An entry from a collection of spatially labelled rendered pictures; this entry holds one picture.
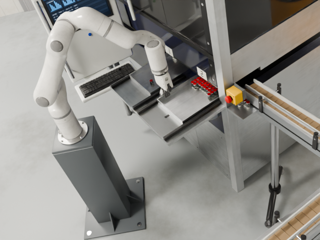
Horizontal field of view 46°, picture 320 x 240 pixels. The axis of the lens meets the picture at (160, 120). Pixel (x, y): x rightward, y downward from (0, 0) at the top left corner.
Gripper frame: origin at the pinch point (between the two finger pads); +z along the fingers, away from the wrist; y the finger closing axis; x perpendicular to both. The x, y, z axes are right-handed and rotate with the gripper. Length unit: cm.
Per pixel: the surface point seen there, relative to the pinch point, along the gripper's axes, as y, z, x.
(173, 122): 0.2, 22.4, 0.8
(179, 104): 9.8, 22.2, -10.6
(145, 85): 40.4, 22.2, -5.6
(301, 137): -56, 21, -39
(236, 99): -21.6, 10.4, -28.6
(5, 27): 409, 110, 30
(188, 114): -1.0, 22.2, -9.6
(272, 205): -40, 100, -35
